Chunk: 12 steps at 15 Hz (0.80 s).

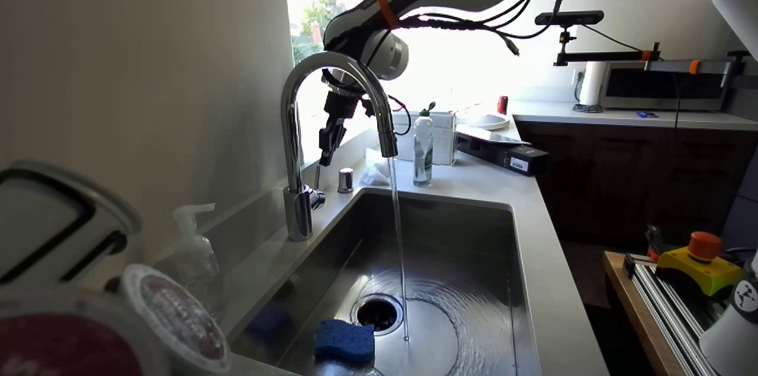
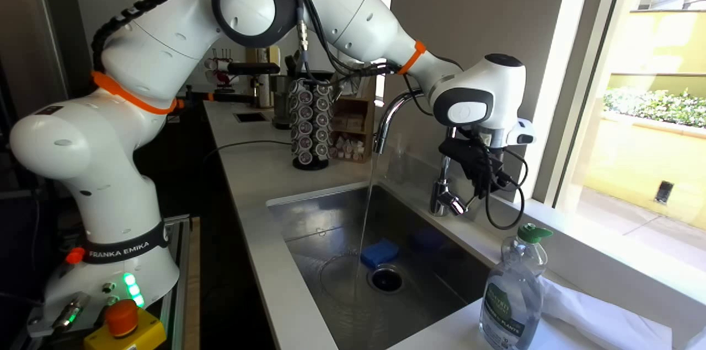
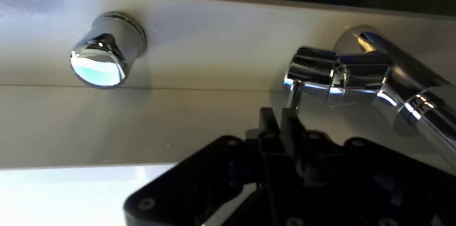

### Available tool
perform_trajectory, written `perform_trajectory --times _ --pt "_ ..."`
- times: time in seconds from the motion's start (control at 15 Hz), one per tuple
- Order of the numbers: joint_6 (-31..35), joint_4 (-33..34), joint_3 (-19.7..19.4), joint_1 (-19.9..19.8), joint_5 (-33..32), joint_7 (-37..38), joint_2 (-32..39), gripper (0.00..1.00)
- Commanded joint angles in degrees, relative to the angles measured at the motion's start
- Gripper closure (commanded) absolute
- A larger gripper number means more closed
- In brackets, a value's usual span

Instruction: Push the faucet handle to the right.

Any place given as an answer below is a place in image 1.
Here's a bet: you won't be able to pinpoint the chrome gooseneck faucet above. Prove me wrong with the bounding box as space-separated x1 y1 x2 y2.
281 52 399 242

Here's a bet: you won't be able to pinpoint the clear dish soap bottle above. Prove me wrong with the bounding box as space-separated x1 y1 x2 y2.
413 102 436 188

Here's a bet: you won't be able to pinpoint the window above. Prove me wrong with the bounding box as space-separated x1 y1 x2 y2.
282 0 569 165

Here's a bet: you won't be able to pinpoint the white box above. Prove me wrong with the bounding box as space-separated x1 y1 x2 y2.
393 111 457 167

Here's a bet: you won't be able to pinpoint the white bowl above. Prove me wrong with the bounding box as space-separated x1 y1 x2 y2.
467 113 512 131

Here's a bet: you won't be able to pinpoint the long black box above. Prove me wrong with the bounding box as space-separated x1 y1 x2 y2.
455 126 550 178

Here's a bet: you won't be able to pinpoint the stainless steel sink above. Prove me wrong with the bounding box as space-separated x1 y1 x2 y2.
231 189 541 376

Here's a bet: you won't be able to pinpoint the clear pump soap dispenser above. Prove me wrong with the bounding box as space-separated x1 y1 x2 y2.
171 203 224 313

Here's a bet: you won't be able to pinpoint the blue sponge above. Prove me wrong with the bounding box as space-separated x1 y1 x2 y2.
314 319 376 365

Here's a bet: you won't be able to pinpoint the paper towel roll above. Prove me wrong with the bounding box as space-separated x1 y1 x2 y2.
573 62 608 114

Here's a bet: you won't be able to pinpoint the cup with red foil lid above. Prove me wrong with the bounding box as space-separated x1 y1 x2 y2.
0 290 169 376
120 263 232 374

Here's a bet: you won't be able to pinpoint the dark wooden cabinets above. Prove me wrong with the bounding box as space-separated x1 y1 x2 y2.
514 120 758 249

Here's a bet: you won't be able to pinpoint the silver microwave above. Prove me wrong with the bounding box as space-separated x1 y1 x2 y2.
599 60 731 112

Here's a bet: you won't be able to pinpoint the white container with black trim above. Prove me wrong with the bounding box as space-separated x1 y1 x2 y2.
0 160 143 289

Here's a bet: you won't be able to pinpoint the red and black clamp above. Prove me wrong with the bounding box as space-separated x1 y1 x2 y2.
644 224 665 262

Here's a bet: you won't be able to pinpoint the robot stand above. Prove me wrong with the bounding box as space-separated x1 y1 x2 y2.
602 250 758 376

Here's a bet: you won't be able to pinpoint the yellow emergency stop button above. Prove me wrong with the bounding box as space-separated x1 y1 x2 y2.
654 231 744 297

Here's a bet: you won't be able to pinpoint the chrome faucet handle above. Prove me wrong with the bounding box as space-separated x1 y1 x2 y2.
301 163 327 211

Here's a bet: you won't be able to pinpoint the camera on mount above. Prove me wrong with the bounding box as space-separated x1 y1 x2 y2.
534 9 751 90

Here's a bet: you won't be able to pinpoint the black cable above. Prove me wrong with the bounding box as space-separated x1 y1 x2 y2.
583 24 682 129

